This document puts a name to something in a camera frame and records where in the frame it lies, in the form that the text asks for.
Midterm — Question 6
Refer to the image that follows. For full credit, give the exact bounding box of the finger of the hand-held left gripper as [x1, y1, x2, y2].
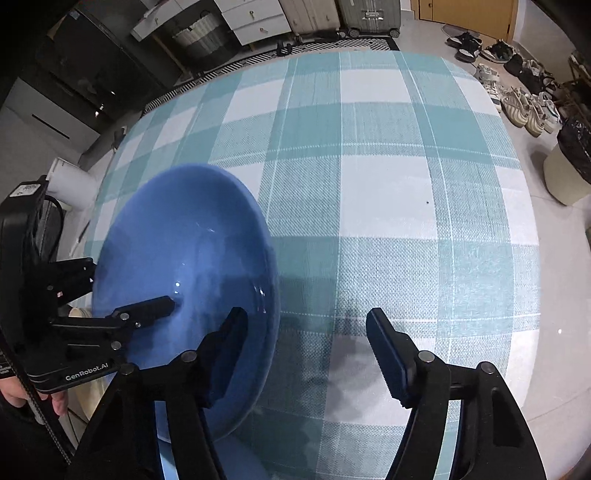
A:
[48, 296, 176, 352]
[46, 257, 96, 308]

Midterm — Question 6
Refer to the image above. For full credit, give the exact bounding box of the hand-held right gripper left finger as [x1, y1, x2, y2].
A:
[65, 306, 250, 480]

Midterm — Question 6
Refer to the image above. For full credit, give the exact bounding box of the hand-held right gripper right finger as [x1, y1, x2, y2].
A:
[366, 308, 548, 480]

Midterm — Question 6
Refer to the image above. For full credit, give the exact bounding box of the person's left hand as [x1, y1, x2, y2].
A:
[0, 376, 70, 418]

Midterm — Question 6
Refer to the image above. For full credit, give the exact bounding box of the white kettle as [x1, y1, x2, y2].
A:
[46, 157, 100, 212]

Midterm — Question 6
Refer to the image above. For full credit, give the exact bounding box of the teal checked tablecloth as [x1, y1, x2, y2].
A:
[90, 50, 542, 480]

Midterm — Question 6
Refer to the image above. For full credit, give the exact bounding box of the grey side cabinet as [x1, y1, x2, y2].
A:
[0, 76, 102, 185]

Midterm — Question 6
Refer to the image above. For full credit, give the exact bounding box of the black refrigerator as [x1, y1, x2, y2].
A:
[34, 9, 185, 121]

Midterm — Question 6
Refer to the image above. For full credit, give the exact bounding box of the beige trash bin black liner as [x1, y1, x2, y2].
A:
[542, 115, 591, 207]

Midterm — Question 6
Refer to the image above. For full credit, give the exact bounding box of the grey and white laundry basket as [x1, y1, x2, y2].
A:
[171, 13, 236, 54]

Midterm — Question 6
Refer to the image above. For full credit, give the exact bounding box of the row of assorted shoes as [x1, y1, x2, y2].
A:
[445, 31, 564, 138]

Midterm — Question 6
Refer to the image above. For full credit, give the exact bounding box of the white desk with drawers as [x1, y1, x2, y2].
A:
[131, 0, 294, 47]

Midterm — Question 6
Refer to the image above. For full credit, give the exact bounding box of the beige suitcase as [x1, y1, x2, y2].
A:
[279, 0, 345, 40]

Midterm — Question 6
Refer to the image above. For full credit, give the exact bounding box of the silver suitcase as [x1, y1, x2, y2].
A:
[337, 0, 402, 38]

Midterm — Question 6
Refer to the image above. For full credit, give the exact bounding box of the wooden shoe rack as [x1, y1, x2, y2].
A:
[568, 48, 591, 112]

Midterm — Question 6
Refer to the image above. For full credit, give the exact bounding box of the wooden door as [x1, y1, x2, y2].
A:
[418, 0, 520, 35]

